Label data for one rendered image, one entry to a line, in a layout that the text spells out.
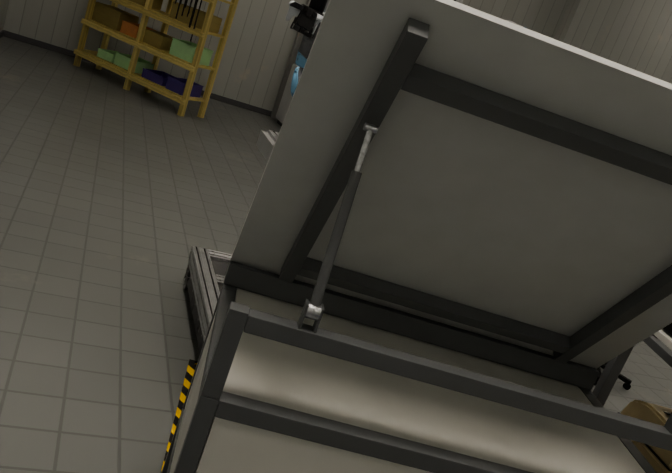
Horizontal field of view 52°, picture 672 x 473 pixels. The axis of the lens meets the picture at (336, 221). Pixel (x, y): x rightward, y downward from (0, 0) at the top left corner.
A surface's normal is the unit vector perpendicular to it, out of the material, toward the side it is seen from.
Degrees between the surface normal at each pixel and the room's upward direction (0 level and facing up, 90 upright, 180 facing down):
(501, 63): 128
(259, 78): 90
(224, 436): 90
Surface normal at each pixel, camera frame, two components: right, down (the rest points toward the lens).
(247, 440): 0.07, 0.29
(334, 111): -0.15, 0.79
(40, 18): 0.27, 0.35
